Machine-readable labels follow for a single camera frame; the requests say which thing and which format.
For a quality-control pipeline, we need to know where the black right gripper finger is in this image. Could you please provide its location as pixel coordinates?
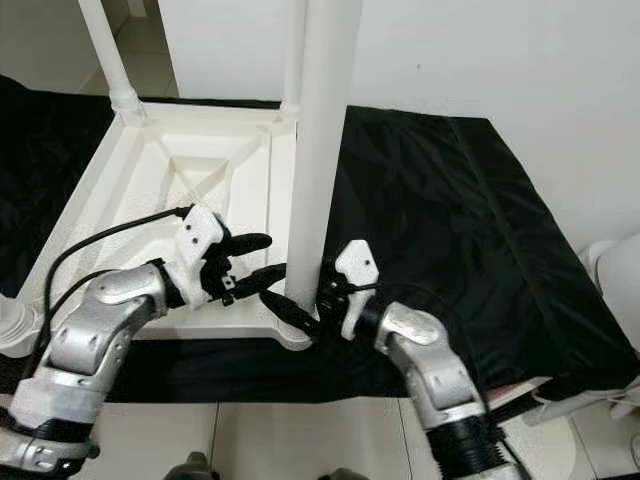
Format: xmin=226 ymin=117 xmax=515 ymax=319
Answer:
xmin=260 ymin=291 xmax=321 ymax=337

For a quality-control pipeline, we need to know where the white plastic table top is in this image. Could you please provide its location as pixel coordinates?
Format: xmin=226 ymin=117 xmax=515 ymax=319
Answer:
xmin=0 ymin=98 xmax=318 ymax=357

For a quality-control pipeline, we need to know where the grey robot left leg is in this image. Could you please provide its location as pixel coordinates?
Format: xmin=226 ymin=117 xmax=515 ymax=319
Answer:
xmin=168 ymin=452 xmax=213 ymax=480

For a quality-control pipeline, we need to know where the black cloth cover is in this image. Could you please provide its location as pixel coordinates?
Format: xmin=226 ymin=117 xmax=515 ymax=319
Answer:
xmin=0 ymin=75 xmax=640 ymax=406

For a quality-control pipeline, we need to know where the white plastic table leg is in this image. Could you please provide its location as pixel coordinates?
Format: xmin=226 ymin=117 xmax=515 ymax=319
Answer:
xmin=282 ymin=0 xmax=364 ymax=313
xmin=280 ymin=0 xmax=311 ymax=111
xmin=78 ymin=0 xmax=143 ymax=116
xmin=0 ymin=296 xmax=39 ymax=353

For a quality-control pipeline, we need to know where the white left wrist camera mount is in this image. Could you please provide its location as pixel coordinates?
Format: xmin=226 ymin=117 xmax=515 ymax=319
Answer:
xmin=173 ymin=204 xmax=227 ymax=299

